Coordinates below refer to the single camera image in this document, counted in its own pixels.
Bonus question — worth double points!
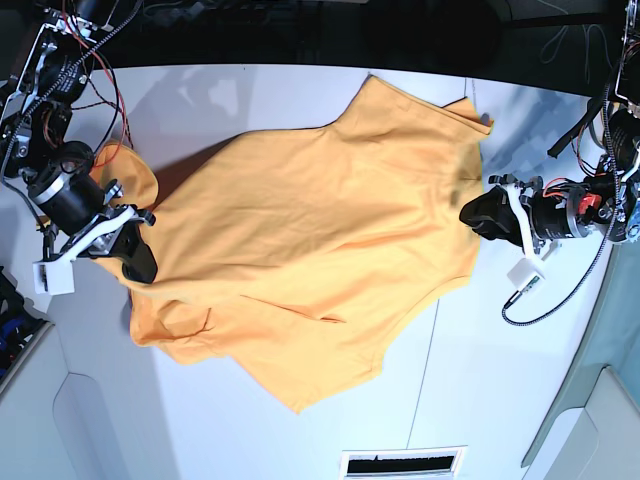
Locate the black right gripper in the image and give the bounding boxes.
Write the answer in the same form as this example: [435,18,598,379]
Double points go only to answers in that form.
[27,165,158,284]

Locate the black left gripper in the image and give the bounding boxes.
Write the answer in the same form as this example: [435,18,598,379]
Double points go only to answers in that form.
[459,186,600,245]

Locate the orange yellow t-shirt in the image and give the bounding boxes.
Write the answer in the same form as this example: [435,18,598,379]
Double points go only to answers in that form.
[92,76,493,412]

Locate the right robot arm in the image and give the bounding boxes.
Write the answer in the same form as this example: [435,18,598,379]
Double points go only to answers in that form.
[1,1,158,295]

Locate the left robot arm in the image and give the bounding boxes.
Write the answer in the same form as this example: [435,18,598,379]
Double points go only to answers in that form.
[459,1,639,250]

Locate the blue black clutter bin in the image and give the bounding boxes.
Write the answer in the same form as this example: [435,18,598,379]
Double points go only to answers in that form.
[1,267,52,383]

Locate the white slotted vent plate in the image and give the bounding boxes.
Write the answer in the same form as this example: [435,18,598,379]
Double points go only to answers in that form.
[339,446,468,480]

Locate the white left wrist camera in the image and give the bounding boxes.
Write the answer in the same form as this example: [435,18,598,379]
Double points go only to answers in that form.
[488,174,561,296]

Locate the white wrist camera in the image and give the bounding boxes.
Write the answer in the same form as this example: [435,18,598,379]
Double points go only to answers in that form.
[34,180,143,296]
[488,174,561,296]

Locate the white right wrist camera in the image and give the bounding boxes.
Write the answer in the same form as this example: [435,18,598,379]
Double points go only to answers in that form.
[34,180,143,296]

